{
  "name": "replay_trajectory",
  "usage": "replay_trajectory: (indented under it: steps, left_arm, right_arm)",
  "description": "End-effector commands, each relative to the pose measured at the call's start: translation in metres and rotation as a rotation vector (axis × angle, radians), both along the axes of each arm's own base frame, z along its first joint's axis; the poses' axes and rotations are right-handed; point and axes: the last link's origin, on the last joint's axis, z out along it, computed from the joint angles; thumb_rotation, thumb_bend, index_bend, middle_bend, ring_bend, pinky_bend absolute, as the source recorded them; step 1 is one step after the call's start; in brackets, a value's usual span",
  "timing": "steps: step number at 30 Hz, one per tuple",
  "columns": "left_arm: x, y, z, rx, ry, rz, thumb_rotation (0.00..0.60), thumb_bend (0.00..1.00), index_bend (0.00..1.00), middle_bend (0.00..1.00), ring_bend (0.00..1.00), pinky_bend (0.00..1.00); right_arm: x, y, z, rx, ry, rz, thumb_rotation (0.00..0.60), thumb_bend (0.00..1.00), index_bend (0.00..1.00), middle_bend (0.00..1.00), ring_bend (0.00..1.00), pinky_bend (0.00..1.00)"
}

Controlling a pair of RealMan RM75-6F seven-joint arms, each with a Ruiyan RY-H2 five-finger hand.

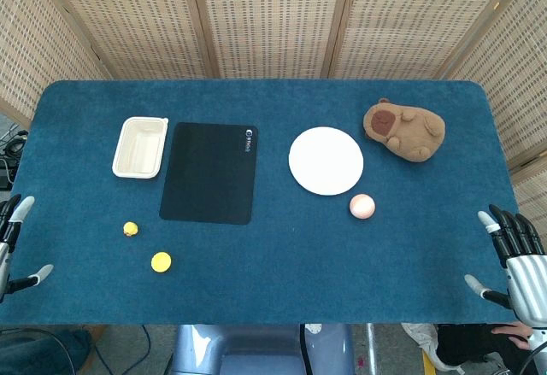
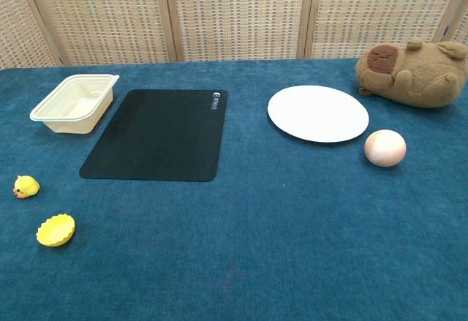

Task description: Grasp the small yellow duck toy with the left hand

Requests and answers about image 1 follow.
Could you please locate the blue table cloth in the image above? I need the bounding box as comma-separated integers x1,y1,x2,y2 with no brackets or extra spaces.
0,79,518,327

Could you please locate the cream plastic food container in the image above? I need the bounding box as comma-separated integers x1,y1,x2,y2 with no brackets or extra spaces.
111,116,170,179

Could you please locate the pink ball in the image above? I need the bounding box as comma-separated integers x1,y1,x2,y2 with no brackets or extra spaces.
349,193,377,220

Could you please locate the blue cable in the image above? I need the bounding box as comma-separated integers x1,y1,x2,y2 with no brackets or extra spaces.
91,325,172,375

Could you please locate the white crumpled cloth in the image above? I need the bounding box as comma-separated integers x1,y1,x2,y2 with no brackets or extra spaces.
400,322,440,353

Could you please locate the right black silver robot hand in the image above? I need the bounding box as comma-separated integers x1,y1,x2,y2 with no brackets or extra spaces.
464,203,547,331

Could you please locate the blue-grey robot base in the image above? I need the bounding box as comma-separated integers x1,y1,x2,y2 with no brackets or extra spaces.
170,323,356,375

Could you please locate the black mouse pad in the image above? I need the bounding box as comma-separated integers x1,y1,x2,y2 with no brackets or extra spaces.
159,121,259,226

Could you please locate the black cable coil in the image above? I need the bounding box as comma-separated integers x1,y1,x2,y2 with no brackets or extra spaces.
3,129,29,157

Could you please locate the dark grey bag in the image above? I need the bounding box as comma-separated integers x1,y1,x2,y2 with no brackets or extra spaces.
0,326,94,375

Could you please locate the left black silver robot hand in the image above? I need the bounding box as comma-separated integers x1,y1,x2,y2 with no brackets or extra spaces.
0,194,55,304

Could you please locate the person's bare hand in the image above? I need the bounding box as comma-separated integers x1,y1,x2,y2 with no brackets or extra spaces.
490,322,534,350

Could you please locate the brown capybara plush toy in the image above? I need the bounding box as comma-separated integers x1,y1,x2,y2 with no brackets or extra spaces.
362,97,446,163

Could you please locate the yellow round fruit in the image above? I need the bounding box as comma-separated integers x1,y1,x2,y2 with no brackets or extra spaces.
150,251,173,273

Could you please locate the white round plate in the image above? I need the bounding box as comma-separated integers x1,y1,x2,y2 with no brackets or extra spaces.
288,126,365,196

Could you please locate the woven folding screen panel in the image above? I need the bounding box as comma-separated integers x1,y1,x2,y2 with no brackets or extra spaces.
32,0,221,80
187,0,356,80
0,0,110,126
328,0,531,80
444,0,547,226

